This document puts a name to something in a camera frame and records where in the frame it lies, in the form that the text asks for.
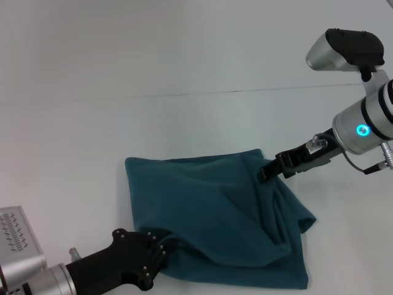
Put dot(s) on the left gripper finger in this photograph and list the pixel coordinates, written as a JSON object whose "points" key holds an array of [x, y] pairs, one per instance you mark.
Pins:
{"points": [[167, 246], [158, 265]]}

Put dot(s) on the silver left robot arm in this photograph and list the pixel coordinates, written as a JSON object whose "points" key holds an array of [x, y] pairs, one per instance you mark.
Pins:
{"points": [[27, 264]]}

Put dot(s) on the teal blue t-shirt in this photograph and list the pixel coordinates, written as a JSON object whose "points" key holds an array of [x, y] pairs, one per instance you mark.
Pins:
{"points": [[215, 209]]}

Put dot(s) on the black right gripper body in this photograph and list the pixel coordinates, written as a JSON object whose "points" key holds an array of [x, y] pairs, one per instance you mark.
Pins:
{"points": [[313, 156]]}

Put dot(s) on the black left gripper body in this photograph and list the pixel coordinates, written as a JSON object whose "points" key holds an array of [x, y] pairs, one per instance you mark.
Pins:
{"points": [[116, 264]]}

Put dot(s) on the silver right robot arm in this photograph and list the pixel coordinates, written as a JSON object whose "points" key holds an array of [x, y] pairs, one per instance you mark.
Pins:
{"points": [[362, 123]]}

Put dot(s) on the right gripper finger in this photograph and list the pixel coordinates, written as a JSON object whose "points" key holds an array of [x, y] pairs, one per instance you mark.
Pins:
{"points": [[274, 175], [271, 166]]}

